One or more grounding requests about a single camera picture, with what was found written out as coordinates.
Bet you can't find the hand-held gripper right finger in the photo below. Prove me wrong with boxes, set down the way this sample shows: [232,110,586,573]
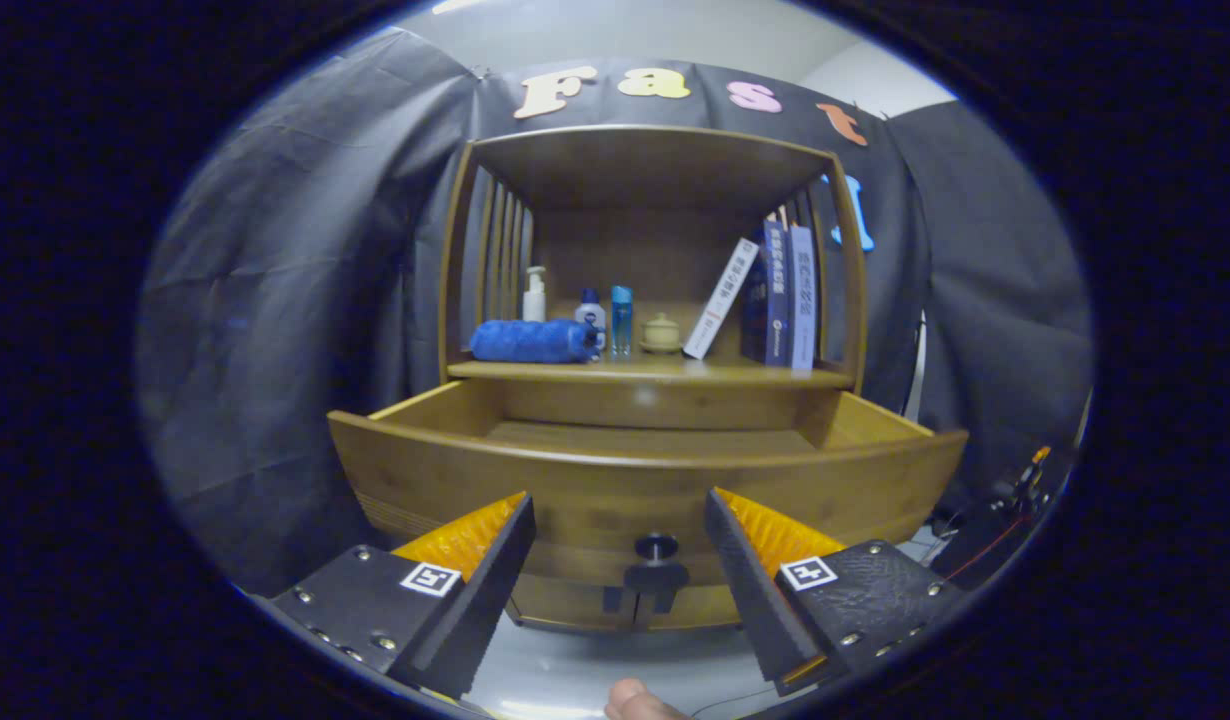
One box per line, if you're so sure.
[703,487,966,698]

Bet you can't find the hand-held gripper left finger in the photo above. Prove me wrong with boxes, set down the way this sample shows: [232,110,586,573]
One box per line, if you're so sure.
[250,490,538,701]

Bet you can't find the wooden drawer with black knob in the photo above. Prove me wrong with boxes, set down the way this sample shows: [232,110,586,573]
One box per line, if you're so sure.
[327,378,969,591]

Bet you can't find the wooden cabinet door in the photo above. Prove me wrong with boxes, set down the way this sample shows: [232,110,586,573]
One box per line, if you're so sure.
[507,575,636,631]
[635,585,744,631]

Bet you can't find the wooden countertop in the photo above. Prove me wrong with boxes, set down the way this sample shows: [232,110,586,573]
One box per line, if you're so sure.
[447,350,856,391]

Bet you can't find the wooden cabinet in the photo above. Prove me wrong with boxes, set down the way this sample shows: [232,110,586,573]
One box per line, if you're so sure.
[327,124,969,633]

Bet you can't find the rolled blue towel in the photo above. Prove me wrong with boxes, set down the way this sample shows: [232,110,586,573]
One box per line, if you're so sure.
[469,318,604,365]

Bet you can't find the beige lidded teacup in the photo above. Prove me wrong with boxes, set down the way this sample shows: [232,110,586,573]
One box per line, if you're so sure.
[640,313,684,355]

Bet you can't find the white book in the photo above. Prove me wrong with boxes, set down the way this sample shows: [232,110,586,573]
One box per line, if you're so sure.
[682,237,761,361]

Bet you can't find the light purple book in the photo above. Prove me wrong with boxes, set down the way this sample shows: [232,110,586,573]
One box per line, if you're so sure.
[787,224,818,373]

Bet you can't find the black and orange clamp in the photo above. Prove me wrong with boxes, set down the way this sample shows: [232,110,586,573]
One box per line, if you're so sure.
[1010,445,1054,516]

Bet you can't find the dark blue book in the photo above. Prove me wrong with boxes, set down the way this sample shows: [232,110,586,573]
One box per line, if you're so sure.
[740,220,791,367]

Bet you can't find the white bottle with blue cap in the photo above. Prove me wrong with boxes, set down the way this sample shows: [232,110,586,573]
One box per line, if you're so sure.
[575,288,608,351]

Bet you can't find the black backdrop cloth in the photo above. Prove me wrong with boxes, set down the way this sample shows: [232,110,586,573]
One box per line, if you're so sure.
[135,28,1096,601]

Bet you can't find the red cable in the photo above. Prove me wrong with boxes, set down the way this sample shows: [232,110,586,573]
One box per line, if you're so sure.
[935,510,1018,583]

